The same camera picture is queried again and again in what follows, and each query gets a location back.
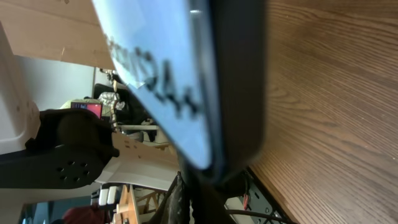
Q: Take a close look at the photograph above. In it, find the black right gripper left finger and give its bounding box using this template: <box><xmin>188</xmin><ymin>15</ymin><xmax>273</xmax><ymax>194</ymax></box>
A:
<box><xmin>149</xmin><ymin>172</ymin><xmax>190</xmax><ymax>224</ymax></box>

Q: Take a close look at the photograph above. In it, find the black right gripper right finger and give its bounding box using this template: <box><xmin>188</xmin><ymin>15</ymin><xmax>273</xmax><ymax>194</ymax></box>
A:
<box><xmin>191</xmin><ymin>184</ymin><xmax>236</xmax><ymax>224</ymax></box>

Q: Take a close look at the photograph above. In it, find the blue Galaxy smartphone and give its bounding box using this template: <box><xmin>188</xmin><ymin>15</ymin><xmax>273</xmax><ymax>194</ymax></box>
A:
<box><xmin>93</xmin><ymin>0</ymin><xmax>267</xmax><ymax>183</ymax></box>

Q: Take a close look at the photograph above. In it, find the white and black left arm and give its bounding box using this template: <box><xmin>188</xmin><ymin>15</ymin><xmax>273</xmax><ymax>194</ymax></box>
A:
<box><xmin>1</xmin><ymin>33</ymin><xmax>178</xmax><ymax>190</ymax></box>

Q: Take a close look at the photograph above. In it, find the red laptop screen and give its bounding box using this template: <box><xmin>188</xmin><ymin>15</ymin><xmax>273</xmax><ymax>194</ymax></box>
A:
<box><xmin>71</xmin><ymin>102</ymin><xmax>103</xmax><ymax>119</ymax></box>

